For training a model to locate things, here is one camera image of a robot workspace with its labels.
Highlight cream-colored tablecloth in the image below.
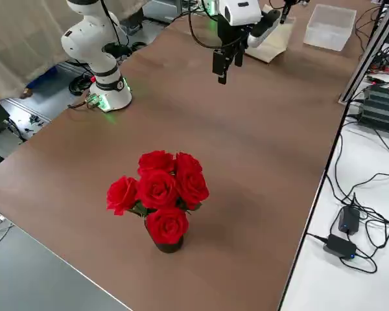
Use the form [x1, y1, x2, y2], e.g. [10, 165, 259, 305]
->
[244, 16, 296, 63]

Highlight clear plastic box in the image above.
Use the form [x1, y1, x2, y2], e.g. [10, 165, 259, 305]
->
[303, 3, 357, 52]

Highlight red and black leads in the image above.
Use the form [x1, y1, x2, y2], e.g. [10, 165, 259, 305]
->
[366, 45, 389, 86]

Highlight black finned power unit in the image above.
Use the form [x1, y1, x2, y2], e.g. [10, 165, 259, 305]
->
[356, 82, 389, 134]

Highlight red rose bouquet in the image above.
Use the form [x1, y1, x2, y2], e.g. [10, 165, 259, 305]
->
[106, 150, 211, 246]

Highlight black vase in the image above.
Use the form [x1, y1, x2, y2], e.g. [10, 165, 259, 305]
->
[144, 216, 185, 254]

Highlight black upright power adapter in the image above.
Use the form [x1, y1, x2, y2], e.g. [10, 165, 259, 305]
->
[338, 205, 360, 236]

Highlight black flat power adapter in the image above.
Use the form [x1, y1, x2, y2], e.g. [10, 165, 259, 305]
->
[322, 233, 358, 260]

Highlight white side desk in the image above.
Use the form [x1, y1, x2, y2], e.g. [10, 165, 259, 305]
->
[278, 0, 389, 311]

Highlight grey side table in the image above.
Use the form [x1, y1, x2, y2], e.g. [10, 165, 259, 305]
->
[0, 203, 134, 311]

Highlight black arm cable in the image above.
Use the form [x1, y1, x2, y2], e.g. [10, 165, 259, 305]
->
[100, 0, 222, 65]

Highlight aluminium camera post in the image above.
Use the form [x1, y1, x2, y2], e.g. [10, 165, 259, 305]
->
[338, 0, 389, 105]

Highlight black cable coil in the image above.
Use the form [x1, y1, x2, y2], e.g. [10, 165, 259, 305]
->
[67, 71, 97, 97]

